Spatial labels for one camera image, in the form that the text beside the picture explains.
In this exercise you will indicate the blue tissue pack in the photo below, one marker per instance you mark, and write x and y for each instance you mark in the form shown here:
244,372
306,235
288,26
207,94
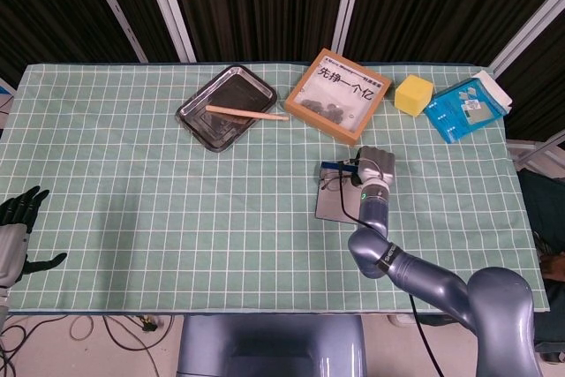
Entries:
459,112

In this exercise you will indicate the wooden picture frame with text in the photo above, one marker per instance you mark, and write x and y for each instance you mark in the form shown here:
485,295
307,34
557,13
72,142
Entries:
340,94

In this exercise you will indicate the wooden stick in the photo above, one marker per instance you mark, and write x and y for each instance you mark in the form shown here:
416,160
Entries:
247,113

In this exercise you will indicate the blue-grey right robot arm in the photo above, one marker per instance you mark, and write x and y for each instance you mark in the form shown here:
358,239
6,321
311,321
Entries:
494,302

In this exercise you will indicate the blue rectangular box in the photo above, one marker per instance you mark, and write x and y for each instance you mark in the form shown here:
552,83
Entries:
331,205

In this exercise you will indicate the blue-grey robot torso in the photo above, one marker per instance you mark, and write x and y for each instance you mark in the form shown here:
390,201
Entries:
265,341

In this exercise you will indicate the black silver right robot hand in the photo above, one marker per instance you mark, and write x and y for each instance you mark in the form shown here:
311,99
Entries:
377,165

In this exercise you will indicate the green checked tablecloth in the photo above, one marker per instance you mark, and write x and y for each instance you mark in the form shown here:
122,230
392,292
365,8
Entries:
132,218

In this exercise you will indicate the stainless steel tray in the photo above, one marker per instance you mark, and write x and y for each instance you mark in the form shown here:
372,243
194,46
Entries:
238,90

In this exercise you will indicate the silver aluminium profile rack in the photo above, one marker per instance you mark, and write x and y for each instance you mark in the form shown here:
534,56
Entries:
538,152

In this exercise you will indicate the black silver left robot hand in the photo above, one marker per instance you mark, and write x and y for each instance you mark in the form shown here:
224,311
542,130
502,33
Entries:
11,249

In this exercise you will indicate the yellow cube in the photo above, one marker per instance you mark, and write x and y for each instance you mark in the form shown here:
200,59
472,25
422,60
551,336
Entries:
412,94

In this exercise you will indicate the thin-framed eyeglasses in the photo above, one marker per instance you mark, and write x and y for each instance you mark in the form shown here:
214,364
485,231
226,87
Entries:
329,183

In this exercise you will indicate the person in dark clothes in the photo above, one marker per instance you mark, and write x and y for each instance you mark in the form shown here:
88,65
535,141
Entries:
543,218

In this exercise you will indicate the white blue box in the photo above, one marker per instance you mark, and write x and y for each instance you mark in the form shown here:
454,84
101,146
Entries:
6,88

